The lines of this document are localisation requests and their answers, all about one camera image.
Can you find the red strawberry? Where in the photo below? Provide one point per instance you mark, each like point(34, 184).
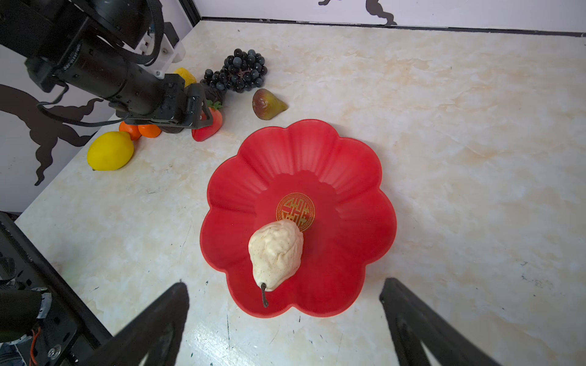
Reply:
point(204, 133)

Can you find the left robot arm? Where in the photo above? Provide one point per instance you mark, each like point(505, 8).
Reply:
point(118, 51)

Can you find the dark avocado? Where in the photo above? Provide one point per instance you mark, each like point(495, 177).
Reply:
point(214, 96)

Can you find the brown green fig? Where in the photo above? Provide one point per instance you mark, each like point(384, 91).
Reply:
point(266, 105)

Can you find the cream white pear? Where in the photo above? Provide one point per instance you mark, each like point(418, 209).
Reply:
point(276, 253)

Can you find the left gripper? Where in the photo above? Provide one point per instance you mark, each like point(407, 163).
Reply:
point(167, 103)

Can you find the small yellow fruit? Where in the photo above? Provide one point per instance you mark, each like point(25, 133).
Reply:
point(187, 76)

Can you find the yellow lemon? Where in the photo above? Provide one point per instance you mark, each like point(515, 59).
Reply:
point(111, 151)

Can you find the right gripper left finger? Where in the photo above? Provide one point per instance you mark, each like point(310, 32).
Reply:
point(152, 338)

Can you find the red flower-shaped bowl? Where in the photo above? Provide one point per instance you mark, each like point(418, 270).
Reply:
point(329, 186)

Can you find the dark grape bunch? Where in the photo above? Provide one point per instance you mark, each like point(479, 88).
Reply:
point(242, 71)

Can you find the orange tangerine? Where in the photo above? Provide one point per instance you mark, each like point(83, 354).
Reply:
point(149, 130)
point(132, 130)

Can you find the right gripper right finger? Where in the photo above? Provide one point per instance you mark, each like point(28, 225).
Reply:
point(415, 327)

